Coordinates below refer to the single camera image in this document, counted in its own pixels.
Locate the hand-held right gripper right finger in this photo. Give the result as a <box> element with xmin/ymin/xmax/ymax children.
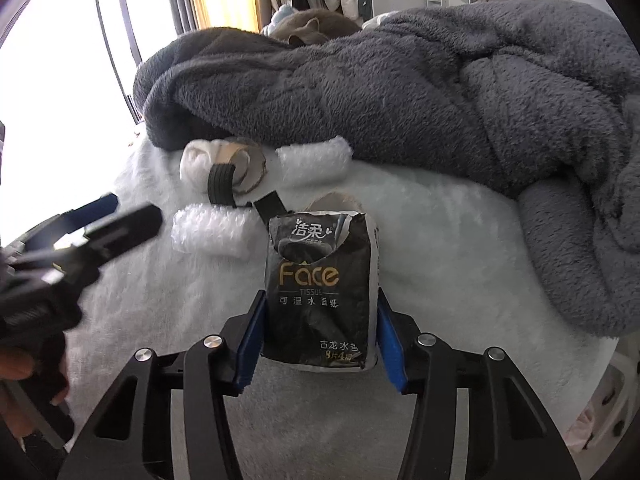
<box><xmin>376</xmin><ymin>287</ymin><xmax>583</xmax><ymax>480</ymax></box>

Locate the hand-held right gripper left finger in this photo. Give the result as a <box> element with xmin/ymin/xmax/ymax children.
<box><xmin>57</xmin><ymin>289</ymin><xmax>267</xmax><ymax>480</ymax></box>

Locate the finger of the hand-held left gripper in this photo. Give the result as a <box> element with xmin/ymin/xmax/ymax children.
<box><xmin>22</xmin><ymin>193</ymin><xmax>120</xmax><ymax>257</ymax></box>
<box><xmin>86</xmin><ymin>203</ymin><xmax>164</xmax><ymax>262</ymax></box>

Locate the black tissue packet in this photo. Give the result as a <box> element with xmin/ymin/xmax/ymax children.
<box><xmin>260</xmin><ymin>210</ymin><xmax>383</xmax><ymax>373</ymax></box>

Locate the white bubble wrap roll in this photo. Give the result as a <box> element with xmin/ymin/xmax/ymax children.
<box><xmin>172</xmin><ymin>203</ymin><xmax>257</xmax><ymax>260</ymax></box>
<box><xmin>276</xmin><ymin>135</ymin><xmax>352</xmax><ymax>182</ymax></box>

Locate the person's left hand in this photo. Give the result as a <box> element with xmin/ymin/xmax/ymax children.
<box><xmin>0</xmin><ymin>346</ymin><xmax>70</xmax><ymax>407</ymax></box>

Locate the bed with pale plush sheet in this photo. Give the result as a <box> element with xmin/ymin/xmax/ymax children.
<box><xmin>65</xmin><ymin>135</ymin><xmax>621</xmax><ymax>480</ymax></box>

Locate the cardboard tape roll core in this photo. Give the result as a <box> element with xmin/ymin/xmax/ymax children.
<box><xmin>215</xmin><ymin>137</ymin><xmax>269</xmax><ymax>197</ymax></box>

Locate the light blue printed blanket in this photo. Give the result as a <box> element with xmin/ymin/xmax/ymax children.
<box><xmin>261</xmin><ymin>4</ymin><xmax>397</xmax><ymax>35</ymax></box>

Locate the dark grey fleece blanket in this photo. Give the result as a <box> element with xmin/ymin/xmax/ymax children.
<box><xmin>132</xmin><ymin>0</ymin><xmax>640</xmax><ymax>338</ymax></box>

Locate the brown plush cushion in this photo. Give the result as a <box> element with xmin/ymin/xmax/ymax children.
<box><xmin>269</xmin><ymin>8</ymin><xmax>362</xmax><ymax>47</ymax></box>

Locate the black ribbed strap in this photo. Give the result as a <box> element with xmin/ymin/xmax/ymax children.
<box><xmin>207</xmin><ymin>162</ymin><xmax>239</xmax><ymax>209</ymax></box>

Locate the black sliding door frame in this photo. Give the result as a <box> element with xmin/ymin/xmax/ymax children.
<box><xmin>92</xmin><ymin>0</ymin><xmax>153</xmax><ymax>128</ymax></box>

